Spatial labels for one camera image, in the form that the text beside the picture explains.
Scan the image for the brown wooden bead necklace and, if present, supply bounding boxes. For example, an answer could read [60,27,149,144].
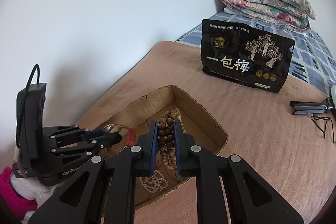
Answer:
[156,107,187,171]

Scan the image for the white pearl bracelet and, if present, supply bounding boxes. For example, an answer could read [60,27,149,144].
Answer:
[139,169,169,195]

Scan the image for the open cardboard box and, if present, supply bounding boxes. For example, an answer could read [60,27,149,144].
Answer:
[91,85,228,209]

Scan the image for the pink white clothing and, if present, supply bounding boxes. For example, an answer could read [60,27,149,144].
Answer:
[1,166,58,223]

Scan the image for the black snack bag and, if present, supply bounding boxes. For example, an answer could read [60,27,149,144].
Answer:
[201,19,295,93]

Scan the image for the brown fleece blanket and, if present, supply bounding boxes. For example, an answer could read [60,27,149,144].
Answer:
[78,42,335,223]

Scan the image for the blue checkered bed sheet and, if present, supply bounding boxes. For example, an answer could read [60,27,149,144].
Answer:
[177,11,335,94]

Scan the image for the folded floral quilt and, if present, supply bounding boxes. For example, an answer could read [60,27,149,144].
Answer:
[221,0,316,32]

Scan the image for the black ring light cable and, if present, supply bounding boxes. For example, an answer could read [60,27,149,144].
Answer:
[310,113,336,144]

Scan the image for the white ring light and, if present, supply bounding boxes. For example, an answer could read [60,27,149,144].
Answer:
[330,84,336,104]

